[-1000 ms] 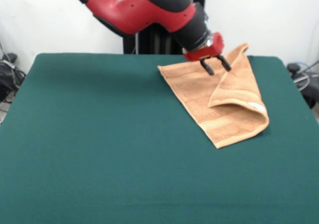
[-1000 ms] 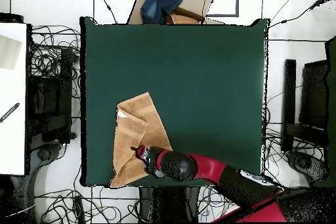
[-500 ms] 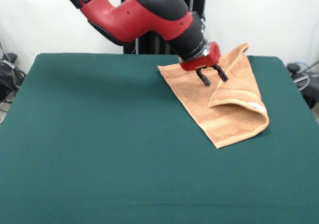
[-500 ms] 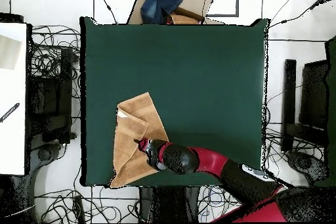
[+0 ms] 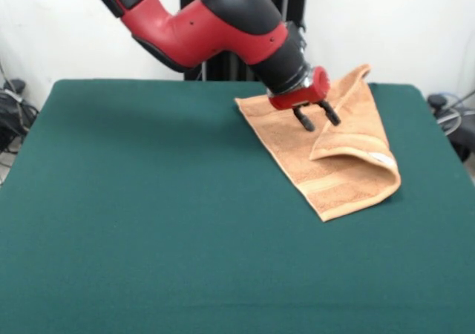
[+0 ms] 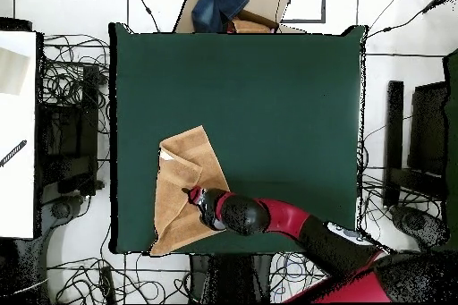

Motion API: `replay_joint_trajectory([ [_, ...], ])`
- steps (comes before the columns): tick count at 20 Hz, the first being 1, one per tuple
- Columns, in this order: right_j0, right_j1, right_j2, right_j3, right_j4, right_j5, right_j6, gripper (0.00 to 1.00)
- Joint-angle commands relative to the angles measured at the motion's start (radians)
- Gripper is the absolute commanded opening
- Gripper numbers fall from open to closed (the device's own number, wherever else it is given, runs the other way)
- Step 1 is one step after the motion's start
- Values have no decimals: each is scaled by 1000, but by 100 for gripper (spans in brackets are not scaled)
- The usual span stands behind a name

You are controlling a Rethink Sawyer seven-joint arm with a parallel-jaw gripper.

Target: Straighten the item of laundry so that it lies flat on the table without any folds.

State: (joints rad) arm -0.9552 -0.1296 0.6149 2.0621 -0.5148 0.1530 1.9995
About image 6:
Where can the tan terry towel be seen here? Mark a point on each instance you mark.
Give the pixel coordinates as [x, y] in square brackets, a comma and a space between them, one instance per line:
[179, 212]

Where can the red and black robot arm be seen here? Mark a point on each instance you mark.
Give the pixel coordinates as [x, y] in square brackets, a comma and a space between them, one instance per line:
[286, 217]

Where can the dark green table cloth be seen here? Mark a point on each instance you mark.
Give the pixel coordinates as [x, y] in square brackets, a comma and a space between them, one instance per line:
[268, 122]

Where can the black stand base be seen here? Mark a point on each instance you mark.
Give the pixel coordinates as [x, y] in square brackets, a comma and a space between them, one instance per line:
[61, 210]
[415, 221]

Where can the white table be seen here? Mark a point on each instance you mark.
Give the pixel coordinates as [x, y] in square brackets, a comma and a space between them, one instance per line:
[18, 194]

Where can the blue jeans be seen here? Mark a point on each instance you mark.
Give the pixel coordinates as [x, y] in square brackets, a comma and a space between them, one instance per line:
[214, 4]

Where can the green fabric sheet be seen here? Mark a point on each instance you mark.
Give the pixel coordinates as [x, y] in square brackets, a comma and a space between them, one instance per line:
[452, 140]

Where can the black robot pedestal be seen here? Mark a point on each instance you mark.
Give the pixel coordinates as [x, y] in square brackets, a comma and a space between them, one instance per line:
[232, 280]

